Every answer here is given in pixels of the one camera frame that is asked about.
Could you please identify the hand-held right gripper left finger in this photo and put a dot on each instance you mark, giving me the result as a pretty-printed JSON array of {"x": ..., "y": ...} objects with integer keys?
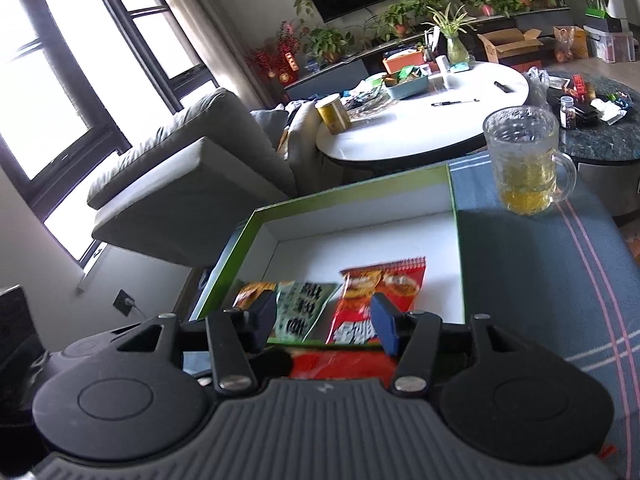
[{"x": 264, "y": 320}]

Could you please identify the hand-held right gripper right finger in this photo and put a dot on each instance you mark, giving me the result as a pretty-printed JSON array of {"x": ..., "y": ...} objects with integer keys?
[{"x": 384, "y": 325}]

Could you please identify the orange-red snack packet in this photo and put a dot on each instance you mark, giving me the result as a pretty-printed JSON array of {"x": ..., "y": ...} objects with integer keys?
[{"x": 340, "y": 365}]

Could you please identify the green cardboard box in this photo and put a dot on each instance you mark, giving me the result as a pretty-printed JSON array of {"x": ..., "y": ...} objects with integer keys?
[{"x": 360, "y": 240}]

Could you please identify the orange chips snack packet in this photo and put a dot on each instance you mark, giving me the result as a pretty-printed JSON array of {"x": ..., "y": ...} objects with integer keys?
[{"x": 246, "y": 295}]

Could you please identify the red chips snack packet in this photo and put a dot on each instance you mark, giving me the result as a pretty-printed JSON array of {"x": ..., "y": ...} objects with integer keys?
[{"x": 395, "y": 285}]

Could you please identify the green white snack packet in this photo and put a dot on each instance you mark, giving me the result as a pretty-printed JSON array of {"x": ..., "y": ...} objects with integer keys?
[{"x": 306, "y": 310}]

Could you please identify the blue striped tablecloth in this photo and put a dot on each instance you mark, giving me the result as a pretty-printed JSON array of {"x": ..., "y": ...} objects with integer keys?
[{"x": 525, "y": 280}]

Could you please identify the grey sofa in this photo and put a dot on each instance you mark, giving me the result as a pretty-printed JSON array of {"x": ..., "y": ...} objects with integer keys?
[{"x": 200, "y": 180}]

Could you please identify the beige cushion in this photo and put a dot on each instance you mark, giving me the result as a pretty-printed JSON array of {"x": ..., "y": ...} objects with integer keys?
[{"x": 302, "y": 135}]

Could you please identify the grey cushion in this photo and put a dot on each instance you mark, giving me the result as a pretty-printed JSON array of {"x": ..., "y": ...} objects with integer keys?
[{"x": 267, "y": 127}]

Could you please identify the white round table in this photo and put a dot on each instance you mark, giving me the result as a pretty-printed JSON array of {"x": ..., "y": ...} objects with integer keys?
[{"x": 425, "y": 125}]

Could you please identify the yellow can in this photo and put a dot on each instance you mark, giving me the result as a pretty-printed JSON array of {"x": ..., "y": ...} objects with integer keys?
[{"x": 334, "y": 115}]

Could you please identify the glass mug with tea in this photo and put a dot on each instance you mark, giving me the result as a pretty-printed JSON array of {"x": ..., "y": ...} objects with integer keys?
[{"x": 525, "y": 160}]

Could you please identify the pile of clear wrappers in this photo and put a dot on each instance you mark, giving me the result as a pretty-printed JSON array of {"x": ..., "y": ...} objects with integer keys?
[{"x": 367, "y": 102}]

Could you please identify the black pen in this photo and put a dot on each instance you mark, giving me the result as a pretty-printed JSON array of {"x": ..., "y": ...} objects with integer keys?
[{"x": 455, "y": 103}]

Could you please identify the blue tray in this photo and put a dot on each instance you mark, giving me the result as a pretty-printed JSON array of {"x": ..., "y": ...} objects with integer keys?
[{"x": 407, "y": 87}]

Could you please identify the dark television cabinet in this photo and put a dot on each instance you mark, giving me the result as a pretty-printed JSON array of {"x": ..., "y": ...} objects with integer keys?
[{"x": 330, "y": 77}]

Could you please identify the orange box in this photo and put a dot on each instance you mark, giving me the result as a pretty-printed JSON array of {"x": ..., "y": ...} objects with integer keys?
[{"x": 400, "y": 64}]

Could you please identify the red flower decoration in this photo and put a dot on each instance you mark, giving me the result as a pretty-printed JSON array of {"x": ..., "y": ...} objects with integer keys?
[{"x": 275, "y": 55}]

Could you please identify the black remote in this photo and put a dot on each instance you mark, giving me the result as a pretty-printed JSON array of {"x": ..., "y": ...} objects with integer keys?
[{"x": 503, "y": 87}]

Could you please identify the white bottle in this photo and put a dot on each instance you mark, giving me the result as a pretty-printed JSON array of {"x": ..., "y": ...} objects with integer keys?
[{"x": 442, "y": 64}]

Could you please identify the small spice jar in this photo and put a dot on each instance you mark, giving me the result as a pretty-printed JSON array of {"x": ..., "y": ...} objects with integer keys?
[{"x": 568, "y": 115}]

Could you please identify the clear plastic bag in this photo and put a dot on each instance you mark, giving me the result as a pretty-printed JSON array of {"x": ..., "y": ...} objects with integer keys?
[{"x": 537, "y": 87}]

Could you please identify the dark marble table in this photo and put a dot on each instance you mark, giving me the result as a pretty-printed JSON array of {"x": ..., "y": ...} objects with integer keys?
[{"x": 605, "y": 142}]

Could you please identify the row of potted plants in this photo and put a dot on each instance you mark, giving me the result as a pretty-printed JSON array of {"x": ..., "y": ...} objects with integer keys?
[{"x": 327, "y": 40}]

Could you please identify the spider plant in glass vase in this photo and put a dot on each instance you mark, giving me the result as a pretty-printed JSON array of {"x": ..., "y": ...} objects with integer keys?
[{"x": 456, "y": 45}]

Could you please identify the beige curtain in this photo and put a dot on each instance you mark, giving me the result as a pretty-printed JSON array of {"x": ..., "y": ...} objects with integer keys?
[{"x": 210, "y": 25}]

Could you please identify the open cardboard box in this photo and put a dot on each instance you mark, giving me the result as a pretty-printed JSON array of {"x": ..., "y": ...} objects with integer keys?
[{"x": 510, "y": 47}]

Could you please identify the red carton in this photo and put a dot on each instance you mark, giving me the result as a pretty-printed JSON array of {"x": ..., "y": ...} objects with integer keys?
[{"x": 581, "y": 86}]

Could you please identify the white crumpled packet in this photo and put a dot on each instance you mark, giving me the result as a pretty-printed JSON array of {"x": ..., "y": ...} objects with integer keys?
[{"x": 611, "y": 110}]

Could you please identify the dark framed window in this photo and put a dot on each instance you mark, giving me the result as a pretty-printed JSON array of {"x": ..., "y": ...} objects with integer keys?
[{"x": 50, "y": 85}]

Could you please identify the clear plastic storage bin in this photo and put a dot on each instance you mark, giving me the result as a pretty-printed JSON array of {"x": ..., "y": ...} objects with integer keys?
[{"x": 610, "y": 47}]

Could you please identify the wall socket with plug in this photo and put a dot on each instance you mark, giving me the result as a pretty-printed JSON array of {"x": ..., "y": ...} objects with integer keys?
[{"x": 124, "y": 302}]

